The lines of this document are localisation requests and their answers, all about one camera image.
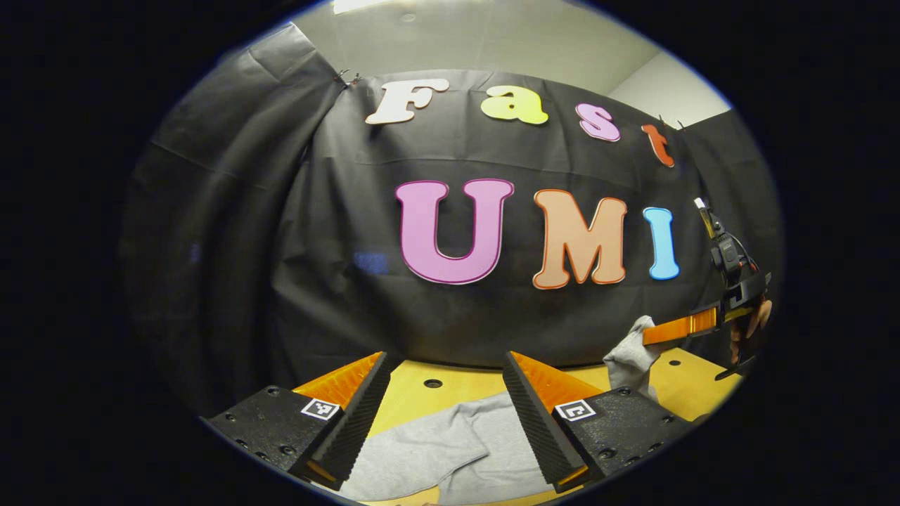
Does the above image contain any grey zip-neck sweatshirt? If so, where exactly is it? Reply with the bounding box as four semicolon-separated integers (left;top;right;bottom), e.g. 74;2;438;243
337;315;663;506

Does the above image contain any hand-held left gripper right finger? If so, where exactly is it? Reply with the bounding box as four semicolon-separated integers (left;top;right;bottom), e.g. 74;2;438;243
503;350;698;494

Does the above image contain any black backdrop cloth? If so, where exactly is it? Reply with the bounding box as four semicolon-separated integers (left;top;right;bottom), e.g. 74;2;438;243
120;21;785;415

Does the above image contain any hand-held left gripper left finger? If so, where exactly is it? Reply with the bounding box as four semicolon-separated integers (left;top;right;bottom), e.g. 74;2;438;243
200;350;392;491

